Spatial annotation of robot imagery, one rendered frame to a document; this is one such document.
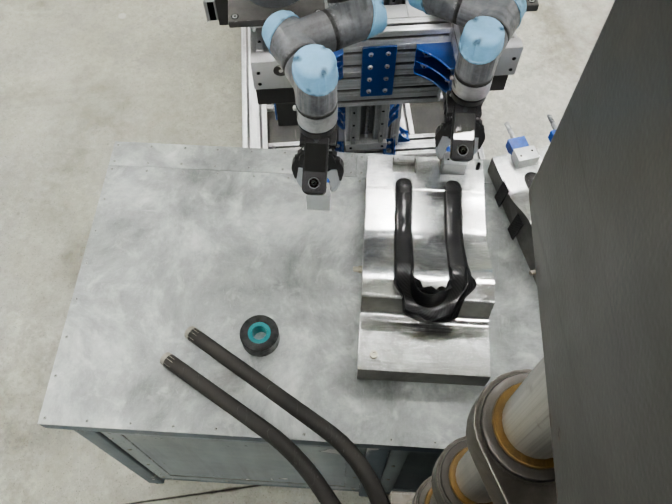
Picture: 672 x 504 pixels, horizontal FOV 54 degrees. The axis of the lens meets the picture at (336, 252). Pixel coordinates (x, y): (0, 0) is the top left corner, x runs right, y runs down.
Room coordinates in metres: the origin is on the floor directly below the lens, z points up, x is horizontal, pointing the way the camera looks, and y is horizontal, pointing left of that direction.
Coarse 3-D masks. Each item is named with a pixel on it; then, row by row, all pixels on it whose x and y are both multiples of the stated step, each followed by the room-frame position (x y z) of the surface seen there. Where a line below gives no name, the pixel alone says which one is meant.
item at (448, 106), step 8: (448, 96) 0.95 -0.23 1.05; (456, 96) 0.89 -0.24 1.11; (448, 104) 0.92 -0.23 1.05; (464, 104) 0.88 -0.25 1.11; (472, 104) 0.87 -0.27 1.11; (480, 104) 0.88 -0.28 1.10; (448, 112) 0.90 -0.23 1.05; (480, 112) 0.90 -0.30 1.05; (448, 120) 0.89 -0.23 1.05; (480, 120) 0.89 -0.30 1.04; (448, 128) 0.88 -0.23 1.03
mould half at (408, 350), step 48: (384, 192) 0.82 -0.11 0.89; (432, 192) 0.82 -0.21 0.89; (480, 192) 0.82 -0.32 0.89; (384, 240) 0.69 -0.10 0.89; (432, 240) 0.69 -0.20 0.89; (480, 240) 0.70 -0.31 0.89; (384, 288) 0.56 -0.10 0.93; (480, 288) 0.56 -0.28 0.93; (384, 336) 0.49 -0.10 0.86; (432, 336) 0.49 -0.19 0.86; (480, 336) 0.49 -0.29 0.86; (480, 384) 0.41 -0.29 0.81
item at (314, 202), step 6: (330, 186) 0.79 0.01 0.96; (330, 192) 0.78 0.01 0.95; (306, 198) 0.76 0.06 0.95; (312, 198) 0.76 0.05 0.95; (318, 198) 0.76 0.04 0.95; (324, 198) 0.76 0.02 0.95; (330, 198) 0.78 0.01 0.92; (306, 204) 0.76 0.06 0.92; (312, 204) 0.76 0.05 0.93; (318, 204) 0.76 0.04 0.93; (324, 204) 0.76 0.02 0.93
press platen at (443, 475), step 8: (456, 440) 0.19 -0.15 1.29; (464, 440) 0.19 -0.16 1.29; (448, 448) 0.18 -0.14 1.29; (456, 448) 0.18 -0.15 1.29; (464, 448) 0.17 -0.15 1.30; (440, 456) 0.17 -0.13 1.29; (448, 456) 0.17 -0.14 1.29; (456, 456) 0.17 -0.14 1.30; (440, 464) 0.16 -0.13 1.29; (448, 464) 0.16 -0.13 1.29; (456, 464) 0.16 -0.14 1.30; (432, 472) 0.16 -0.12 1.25; (440, 472) 0.15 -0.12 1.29; (448, 472) 0.15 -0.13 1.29; (432, 480) 0.14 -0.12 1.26; (440, 480) 0.14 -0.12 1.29; (448, 480) 0.14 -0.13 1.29; (432, 488) 0.14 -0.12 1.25; (440, 488) 0.13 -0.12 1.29; (448, 488) 0.13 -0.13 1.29; (456, 488) 0.13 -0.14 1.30; (440, 496) 0.12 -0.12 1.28; (448, 496) 0.12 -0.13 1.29; (456, 496) 0.12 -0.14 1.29; (464, 496) 0.12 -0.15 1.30
